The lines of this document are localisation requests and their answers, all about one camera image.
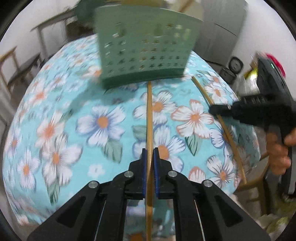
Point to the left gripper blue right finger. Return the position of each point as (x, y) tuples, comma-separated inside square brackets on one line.
[(202, 211)]

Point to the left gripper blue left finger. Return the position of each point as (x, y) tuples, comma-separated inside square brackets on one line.
[(97, 211)]

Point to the green perforated utensil basket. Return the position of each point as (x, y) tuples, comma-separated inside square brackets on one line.
[(143, 43)]

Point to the person right hand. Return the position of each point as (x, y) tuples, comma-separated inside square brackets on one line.
[(278, 159)]

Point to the yellow white rice bag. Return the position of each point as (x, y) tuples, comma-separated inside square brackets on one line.
[(251, 82)]

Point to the black rice cooker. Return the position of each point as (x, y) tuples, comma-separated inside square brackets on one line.
[(229, 74)]

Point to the floral blue quilt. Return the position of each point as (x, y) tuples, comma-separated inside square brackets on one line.
[(68, 131)]

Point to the silver refrigerator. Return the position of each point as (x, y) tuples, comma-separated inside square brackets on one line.
[(222, 23)]

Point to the wooden chair black seat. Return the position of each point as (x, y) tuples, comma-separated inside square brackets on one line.
[(19, 76)]

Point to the wooden desk grey frame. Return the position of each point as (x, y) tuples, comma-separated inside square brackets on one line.
[(71, 29)]

